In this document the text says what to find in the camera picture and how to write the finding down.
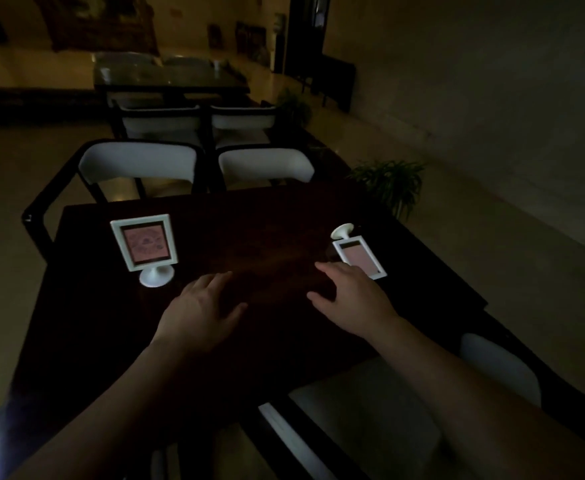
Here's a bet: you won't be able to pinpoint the dark glass-top dining table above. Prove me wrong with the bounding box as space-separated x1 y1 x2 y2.
92 59 251 106

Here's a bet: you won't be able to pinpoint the person's left forearm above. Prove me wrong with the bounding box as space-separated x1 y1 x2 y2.
10 336 253 480

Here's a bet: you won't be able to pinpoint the white narrow sign frame stand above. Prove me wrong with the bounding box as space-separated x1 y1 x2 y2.
330 223 388 281

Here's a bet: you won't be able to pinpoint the small green potted plant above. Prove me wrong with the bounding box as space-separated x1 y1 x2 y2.
275 89 314 129

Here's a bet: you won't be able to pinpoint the person's right forearm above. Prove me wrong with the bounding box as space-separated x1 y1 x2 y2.
367 316 585 480

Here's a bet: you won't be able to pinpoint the person's right hand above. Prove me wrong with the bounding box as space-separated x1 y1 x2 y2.
306 261 402 341

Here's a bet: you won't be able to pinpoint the white square sign frame stand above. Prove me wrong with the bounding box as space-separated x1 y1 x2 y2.
110 214 179 288

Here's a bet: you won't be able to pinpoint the white chair with black frame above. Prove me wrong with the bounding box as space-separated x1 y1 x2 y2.
257 333 543 480
213 145 318 191
108 101 205 145
205 102 279 149
21 139 208 263

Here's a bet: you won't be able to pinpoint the dark side cabinet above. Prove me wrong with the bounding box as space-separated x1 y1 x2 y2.
300 54 357 113

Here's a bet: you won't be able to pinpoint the leaning framed pictures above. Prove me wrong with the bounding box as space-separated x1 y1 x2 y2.
206 21 273 65

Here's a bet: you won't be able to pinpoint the person's left hand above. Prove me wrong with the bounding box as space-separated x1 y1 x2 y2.
151 271 249 356

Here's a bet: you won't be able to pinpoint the large green potted plant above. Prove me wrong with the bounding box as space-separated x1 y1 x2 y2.
348 160 427 223

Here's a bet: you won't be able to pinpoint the large wall painting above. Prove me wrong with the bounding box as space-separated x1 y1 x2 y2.
32 0 160 56

